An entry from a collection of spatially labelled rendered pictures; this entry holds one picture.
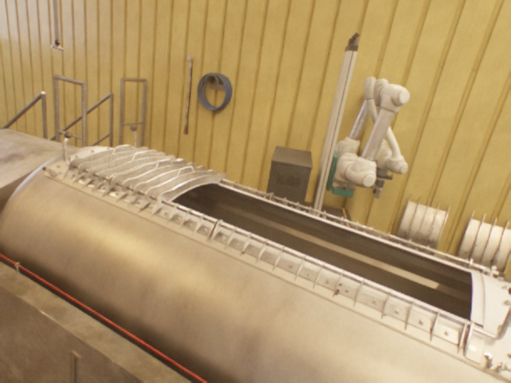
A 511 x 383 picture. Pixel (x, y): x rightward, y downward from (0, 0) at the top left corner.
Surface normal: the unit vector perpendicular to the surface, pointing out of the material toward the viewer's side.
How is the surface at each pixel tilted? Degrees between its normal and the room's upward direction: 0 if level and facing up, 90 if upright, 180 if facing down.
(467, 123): 90
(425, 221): 70
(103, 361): 90
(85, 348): 90
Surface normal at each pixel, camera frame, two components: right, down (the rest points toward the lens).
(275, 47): -0.49, 0.22
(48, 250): -0.40, -0.16
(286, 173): -0.13, 0.31
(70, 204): -0.23, -0.54
